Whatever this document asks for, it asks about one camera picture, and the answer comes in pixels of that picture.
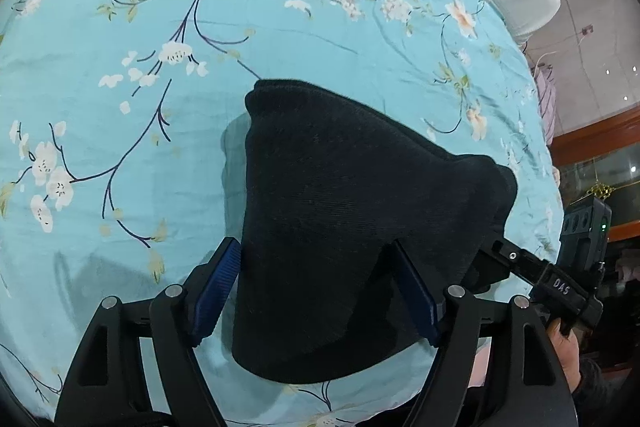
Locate white cable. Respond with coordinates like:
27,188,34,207
530,24,596,75

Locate person's right hand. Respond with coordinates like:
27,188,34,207
545,318,583,394

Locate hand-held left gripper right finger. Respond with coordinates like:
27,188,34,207
391,239,581,427

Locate wooden cabinet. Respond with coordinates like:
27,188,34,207
550,106,640,253

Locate pink cloth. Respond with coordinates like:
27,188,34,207
530,61,559,148

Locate dark pants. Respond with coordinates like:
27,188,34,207
231,78,519,385

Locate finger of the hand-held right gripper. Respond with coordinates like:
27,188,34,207
475,237,553,289

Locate light blue floral bedsheet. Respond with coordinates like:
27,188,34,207
0,0,566,427

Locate person's right forearm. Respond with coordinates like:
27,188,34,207
572,354,640,427

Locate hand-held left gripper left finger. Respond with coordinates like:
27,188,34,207
54,237,243,427

